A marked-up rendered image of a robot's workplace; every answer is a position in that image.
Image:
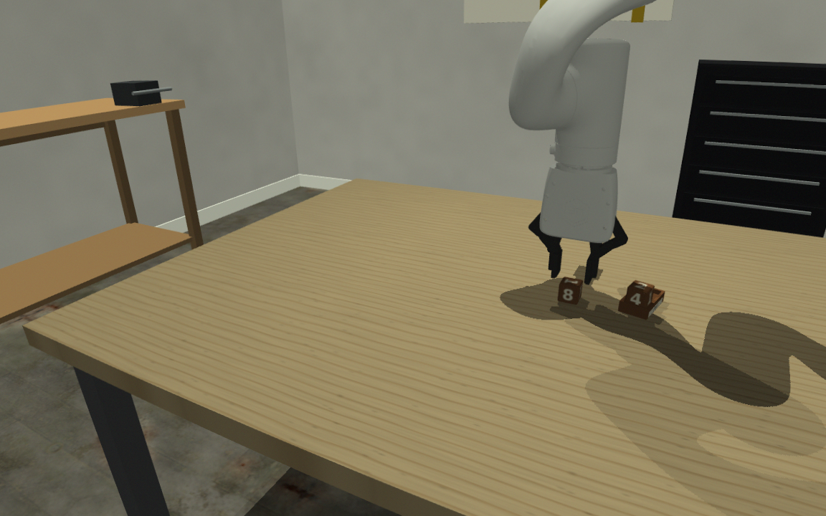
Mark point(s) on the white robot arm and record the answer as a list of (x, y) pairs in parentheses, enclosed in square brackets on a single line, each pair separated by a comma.
[(584, 106)]

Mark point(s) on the brown wooden tray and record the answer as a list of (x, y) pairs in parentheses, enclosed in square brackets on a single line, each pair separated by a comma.
[(640, 311)]

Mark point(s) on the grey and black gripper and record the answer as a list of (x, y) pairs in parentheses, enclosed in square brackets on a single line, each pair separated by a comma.
[(579, 204)]

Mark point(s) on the brown number cube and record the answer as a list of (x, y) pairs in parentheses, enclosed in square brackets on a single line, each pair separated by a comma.
[(570, 290), (640, 293)]

